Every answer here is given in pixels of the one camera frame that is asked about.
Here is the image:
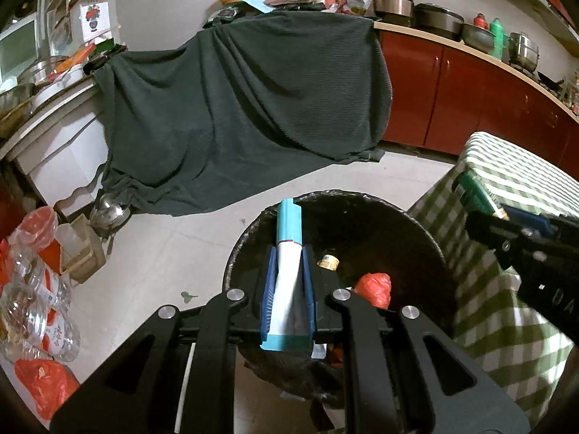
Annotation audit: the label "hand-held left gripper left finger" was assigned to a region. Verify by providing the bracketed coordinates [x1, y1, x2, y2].
[50, 245, 279, 434]

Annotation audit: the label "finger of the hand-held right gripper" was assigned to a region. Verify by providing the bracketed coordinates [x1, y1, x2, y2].
[502, 205, 579, 246]
[465, 209, 551, 277]

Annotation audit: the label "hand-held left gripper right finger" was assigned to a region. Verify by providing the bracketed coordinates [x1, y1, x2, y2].
[301, 246, 531, 434]

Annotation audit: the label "white teal tube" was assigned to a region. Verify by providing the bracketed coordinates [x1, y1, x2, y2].
[260, 198, 314, 353]

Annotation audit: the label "green bottle gold label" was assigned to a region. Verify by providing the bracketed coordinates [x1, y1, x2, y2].
[455, 171, 510, 223]

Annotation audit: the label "orange plastic bag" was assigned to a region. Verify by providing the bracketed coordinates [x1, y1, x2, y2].
[352, 272, 393, 311]
[13, 359, 80, 421]

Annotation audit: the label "black trash bin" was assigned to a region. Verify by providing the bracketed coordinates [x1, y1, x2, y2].
[221, 190, 458, 412]

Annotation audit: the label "green checked tablecloth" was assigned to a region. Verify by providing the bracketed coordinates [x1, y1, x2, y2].
[407, 131, 579, 426]

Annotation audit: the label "row of seasoning bottles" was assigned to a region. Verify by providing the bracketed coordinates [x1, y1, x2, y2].
[561, 77, 579, 115]

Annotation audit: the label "black wok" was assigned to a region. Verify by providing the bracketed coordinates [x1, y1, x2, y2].
[538, 71, 566, 92]

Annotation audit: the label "red lower cabinets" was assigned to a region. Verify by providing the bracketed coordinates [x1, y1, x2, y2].
[375, 25, 579, 178]

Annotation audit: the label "steel steamer pot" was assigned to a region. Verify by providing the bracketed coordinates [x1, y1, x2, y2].
[509, 31, 542, 73]

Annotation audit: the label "steel kettle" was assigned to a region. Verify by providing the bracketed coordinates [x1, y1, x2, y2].
[89, 192, 132, 231]

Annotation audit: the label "green plastic jug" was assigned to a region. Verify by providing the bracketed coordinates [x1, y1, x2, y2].
[489, 17, 510, 62]

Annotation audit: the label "dark green cloth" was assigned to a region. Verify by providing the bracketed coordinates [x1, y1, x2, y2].
[93, 9, 393, 218]

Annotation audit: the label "cardboard box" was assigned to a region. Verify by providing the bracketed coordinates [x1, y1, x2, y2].
[61, 214, 107, 284]

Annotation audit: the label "steel bowl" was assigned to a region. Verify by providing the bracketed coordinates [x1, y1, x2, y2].
[461, 22, 496, 51]

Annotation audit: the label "range hood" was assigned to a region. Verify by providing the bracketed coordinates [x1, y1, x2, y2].
[493, 0, 579, 42]

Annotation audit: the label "clear plastic bottle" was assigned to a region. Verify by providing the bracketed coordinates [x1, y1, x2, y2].
[25, 276, 81, 363]
[0, 251, 47, 327]

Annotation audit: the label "black cooking pot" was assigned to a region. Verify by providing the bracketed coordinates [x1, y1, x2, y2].
[414, 2, 465, 38]

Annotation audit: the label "flat orange plastic bag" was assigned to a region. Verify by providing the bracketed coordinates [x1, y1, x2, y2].
[13, 359, 80, 421]

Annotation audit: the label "clear bag red contents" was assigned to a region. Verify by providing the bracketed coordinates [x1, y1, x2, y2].
[9, 205, 60, 255]

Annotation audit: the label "white cabinet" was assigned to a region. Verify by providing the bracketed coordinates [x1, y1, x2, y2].
[0, 79, 115, 218]

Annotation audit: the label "printed snack bag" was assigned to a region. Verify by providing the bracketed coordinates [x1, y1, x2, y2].
[339, 0, 376, 16]

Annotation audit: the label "black round gadget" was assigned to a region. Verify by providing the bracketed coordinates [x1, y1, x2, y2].
[206, 7, 241, 26]

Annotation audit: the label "steel basin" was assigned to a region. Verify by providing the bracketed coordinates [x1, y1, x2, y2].
[18, 56, 69, 88]

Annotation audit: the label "flower vase picture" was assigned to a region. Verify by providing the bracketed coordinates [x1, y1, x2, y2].
[79, 0, 112, 35]

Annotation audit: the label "window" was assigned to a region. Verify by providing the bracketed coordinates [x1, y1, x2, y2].
[0, 9, 47, 83]

